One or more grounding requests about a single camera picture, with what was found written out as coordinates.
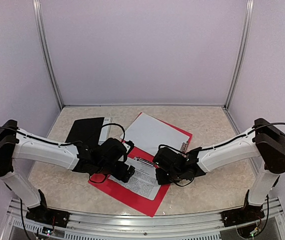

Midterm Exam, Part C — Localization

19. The printed sheet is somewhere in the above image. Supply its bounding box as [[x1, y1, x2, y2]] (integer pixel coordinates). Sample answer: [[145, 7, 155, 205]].
[[120, 158, 160, 201]]

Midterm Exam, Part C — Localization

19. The black clip folder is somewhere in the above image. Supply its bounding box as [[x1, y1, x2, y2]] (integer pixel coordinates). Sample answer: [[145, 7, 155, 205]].
[[65, 117, 112, 148]]

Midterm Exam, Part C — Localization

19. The white paper sheet underneath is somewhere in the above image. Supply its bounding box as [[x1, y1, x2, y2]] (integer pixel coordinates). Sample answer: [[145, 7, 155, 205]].
[[121, 112, 193, 156]]

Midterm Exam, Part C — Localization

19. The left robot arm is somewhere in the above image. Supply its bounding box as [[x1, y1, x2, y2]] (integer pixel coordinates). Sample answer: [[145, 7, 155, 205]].
[[0, 119, 135, 223]]

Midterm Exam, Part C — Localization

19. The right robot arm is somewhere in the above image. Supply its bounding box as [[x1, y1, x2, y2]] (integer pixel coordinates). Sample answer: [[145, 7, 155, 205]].
[[152, 118, 285, 222]]

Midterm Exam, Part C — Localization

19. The red folder bottom clip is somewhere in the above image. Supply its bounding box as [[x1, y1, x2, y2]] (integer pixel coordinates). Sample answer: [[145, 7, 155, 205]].
[[180, 140, 190, 153]]

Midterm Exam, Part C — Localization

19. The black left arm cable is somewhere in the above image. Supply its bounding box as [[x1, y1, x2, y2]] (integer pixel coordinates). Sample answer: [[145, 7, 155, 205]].
[[0, 122, 126, 185]]

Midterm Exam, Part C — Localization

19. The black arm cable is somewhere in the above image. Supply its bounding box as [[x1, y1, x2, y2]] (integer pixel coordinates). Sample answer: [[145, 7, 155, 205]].
[[157, 121, 285, 187], [0, 122, 126, 185]]

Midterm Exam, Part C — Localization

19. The front aluminium frame rail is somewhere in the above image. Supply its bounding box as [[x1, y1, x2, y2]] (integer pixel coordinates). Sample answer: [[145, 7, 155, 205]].
[[0, 197, 285, 240]]

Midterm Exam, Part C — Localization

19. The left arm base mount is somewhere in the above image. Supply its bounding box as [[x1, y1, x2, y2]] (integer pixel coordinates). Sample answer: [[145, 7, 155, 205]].
[[26, 189, 70, 228]]

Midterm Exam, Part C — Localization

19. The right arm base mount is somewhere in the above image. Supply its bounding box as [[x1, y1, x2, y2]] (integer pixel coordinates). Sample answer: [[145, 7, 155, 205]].
[[220, 190, 265, 228]]

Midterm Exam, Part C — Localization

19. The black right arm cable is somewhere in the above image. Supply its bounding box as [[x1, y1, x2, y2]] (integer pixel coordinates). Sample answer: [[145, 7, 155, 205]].
[[157, 121, 285, 187]]

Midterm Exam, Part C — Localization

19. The left aluminium corner post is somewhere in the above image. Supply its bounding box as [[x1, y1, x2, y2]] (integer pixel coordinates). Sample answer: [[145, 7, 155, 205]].
[[32, 0, 65, 111]]

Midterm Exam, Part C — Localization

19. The aluminium corner post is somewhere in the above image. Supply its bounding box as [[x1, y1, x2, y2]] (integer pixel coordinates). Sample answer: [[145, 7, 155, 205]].
[[32, 0, 65, 111], [224, 0, 255, 112]]

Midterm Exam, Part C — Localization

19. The right aluminium corner post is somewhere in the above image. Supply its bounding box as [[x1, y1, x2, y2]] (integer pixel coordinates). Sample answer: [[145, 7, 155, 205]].
[[224, 0, 255, 112]]

